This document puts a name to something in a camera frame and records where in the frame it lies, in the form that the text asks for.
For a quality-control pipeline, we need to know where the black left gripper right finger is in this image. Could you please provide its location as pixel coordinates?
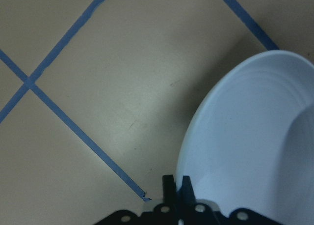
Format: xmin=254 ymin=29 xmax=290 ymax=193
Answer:
xmin=181 ymin=175 xmax=196 ymax=208

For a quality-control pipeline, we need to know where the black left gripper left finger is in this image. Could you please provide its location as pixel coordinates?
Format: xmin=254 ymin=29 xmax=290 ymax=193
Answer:
xmin=162 ymin=174 xmax=177 ymax=207

